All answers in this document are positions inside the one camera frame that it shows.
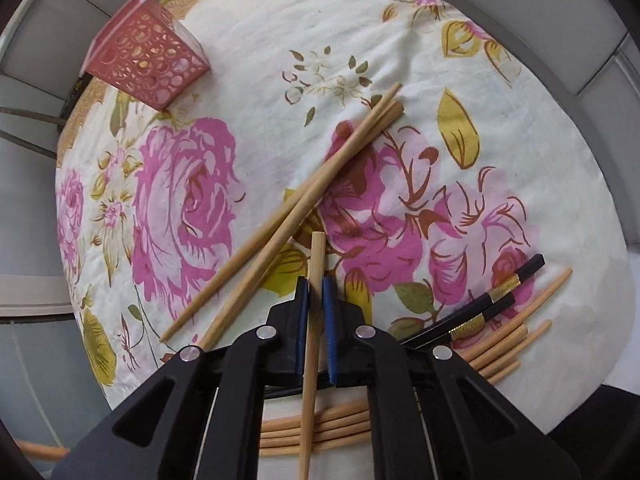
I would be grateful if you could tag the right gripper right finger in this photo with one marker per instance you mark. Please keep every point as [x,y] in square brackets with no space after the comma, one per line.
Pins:
[431,415]

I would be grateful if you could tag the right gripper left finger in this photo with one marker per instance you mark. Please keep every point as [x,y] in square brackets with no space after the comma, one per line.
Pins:
[199,415]

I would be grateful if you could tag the wooden chopstick longest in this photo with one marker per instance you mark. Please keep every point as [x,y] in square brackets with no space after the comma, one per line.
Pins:
[521,317]

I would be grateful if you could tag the floral tablecloth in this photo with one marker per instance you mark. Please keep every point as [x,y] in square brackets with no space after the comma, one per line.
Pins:
[218,138]

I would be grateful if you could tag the pink perforated utensil holder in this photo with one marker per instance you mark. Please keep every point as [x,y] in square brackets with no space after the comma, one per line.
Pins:
[145,52]

